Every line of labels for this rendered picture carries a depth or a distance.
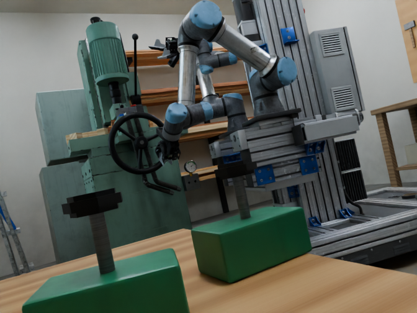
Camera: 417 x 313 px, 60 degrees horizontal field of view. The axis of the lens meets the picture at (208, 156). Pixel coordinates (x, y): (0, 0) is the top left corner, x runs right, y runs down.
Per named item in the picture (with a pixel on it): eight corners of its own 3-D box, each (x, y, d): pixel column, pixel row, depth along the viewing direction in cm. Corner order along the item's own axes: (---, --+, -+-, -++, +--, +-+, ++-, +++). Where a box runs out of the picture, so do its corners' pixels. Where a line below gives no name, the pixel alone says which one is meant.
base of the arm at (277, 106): (277, 116, 183) (273, 97, 183) (290, 110, 168) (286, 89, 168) (250, 121, 179) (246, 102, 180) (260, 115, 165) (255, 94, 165)
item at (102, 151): (92, 156, 172) (90, 148, 172) (89, 161, 191) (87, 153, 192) (170, 143, 188) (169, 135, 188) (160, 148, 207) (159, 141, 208)
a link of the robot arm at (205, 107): (199, 105, 151) (175, 110, 146) (211, 98, 141) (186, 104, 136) (205, 123, 151) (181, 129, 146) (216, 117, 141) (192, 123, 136)
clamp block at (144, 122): (121, 135, 169) (116, 116, 169) (116, 139, 181) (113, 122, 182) (151, 130, 175) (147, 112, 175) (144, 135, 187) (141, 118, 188)
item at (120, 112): (120, 116, 171) (117, 105, 171) (116, 121, 181) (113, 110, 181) (146, 113, 176) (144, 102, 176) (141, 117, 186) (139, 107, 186)
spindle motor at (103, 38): (98, 79, 185) (86, 20, 186) (95, 89, 201) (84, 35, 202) (131, 76, 192) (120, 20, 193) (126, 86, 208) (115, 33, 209)
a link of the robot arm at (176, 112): (193, 113, 133) (172, 118, 129) (187, 132, 141) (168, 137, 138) (183, 99, 136) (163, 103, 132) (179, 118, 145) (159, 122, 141)
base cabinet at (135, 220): (120, 325, 169) (90, 176, 170) (105, 294, 222) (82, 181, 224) (206, 292, 187) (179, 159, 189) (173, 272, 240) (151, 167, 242)
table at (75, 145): (71, 149, 160) (68, 136, 160) (69, 156, 188) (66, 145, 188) (195, 129, 184) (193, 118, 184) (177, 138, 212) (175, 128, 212)
